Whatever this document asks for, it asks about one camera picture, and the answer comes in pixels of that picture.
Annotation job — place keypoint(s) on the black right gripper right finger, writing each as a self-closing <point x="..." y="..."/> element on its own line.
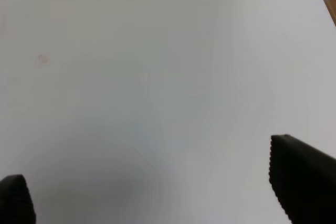
<point x="303" y="180"/>

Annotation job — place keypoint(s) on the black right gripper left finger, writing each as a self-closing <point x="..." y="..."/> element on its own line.
<point x="16" y="203"/>

